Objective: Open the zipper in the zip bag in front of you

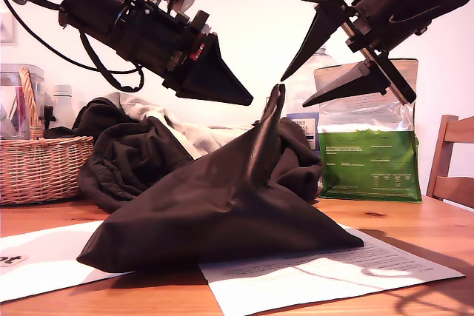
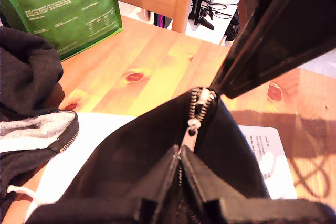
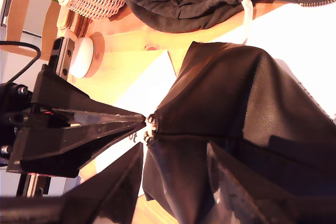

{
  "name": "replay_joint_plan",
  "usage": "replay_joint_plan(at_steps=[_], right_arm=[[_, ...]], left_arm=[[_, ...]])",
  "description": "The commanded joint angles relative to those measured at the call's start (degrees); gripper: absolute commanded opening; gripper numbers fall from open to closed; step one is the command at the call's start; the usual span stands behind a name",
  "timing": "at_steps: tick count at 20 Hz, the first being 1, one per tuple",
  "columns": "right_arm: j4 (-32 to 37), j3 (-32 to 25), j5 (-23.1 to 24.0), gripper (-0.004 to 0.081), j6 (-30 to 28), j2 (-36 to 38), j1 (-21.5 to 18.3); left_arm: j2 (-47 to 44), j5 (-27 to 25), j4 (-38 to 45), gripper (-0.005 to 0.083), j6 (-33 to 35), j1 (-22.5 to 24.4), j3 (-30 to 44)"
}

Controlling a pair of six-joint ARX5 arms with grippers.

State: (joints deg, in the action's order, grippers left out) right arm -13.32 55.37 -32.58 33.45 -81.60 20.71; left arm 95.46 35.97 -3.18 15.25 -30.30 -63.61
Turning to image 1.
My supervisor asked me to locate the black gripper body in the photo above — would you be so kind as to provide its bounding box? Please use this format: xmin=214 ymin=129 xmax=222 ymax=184
xmin=110 ymin=0 xmax=213 ymax=92
xmin=301 ymin=0 xmax=447 ymax=105

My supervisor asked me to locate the black zip bag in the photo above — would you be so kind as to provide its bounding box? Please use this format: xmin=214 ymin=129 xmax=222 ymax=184
xmin=76 ymin=82 xmax=366 ymax=275

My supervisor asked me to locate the large clear water bottle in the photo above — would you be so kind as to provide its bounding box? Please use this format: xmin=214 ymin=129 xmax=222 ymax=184
xmin=285 ymin=45 xmax=340 ymax=152

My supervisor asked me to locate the green and silver pouch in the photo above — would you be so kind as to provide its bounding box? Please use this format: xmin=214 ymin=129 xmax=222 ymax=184
xmin=313 ymin=58 xmax=423 ymax=204

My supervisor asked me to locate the black hoodie with grey lining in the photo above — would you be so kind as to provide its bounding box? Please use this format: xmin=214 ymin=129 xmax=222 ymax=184
xmin=44 ymin=92 xmax=325 ymax=214

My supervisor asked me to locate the wooden chair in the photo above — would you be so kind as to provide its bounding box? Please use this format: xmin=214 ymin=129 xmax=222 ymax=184
xmin=425 ymin=114 xmax=474 ymax=209

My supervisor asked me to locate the white bottle with cap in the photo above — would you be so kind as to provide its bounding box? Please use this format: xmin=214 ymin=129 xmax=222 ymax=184
xmin=51 ymin=84 xmax=75 ymax=130

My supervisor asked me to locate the small black object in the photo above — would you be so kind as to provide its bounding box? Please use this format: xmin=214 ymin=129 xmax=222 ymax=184
xmin=43 ymin=104 xmax=57 ymax=132

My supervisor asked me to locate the clear jar with grey lid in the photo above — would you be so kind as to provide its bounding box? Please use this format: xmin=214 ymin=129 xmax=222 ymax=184
xmin=0 ymin=63 xmax=45 ymax=139

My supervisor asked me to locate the white printed paper sheet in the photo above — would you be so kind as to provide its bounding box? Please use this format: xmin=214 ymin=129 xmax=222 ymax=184
xmin=198 ymin=225 xmax=467 ymax=316

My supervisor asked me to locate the white paper with black sticker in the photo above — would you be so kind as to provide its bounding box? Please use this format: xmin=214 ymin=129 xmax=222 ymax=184
xmin=0 ymin=219 xmax=136 ymax=303

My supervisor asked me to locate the long thin black cable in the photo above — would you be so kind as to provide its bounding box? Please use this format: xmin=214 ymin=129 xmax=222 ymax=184
xmin=0 ymin=0 xmax=144 ymax=75

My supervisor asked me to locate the white wall plate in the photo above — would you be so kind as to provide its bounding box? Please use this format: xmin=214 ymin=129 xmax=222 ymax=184
xmin=0 ymin=10 xmax=18 ymax=47

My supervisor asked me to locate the wicker basket with handle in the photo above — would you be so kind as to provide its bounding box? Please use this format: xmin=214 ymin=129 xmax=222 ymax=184
xmin=0 ymin=67 xmax=96 ymax=206

